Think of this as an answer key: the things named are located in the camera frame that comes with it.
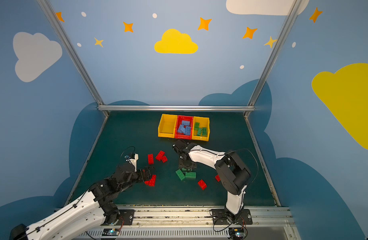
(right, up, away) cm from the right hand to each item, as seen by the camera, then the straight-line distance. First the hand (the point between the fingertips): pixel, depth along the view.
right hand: (186, 164), depth 91 cm
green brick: (-3, -5, -3) cm, 7 cm away
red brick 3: (+9, -10, -7) cm, 15 cm away
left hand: (-19, 0, -13) cm, 23 cm away
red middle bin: (-4, +17, +13) cm, 21 cm away
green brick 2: (+3, -6, -3) cm, 7 cm away
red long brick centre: (-16, +4, +4) cm, 17 cm away
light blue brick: (-3, +21, +16) cm, 27 cm away
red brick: (-23, +3, +2) cm, 23 cm away
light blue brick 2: (+1, +21, +15) cm, 26 cm away
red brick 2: (-21, +2, -21) cm, 30 cm away
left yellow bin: (-15, +24, +20) cm, 35 cm away
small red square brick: (-14, +2, +3) cm, 15 cm away
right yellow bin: (+14, +27, +20) cm, 36 cm away
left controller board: (-37, -27, -21) cm, 50 cm away
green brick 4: (+10, +21, +18) cm, 29 cm away
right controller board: (+24, -29, -20) cm, 42 cm away
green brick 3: (+13, +20, +19) cm, 31 cm away
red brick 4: (+18, -7, -5) cm, 20 cm away
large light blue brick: (0, +26, +20) cm, 33 cm away
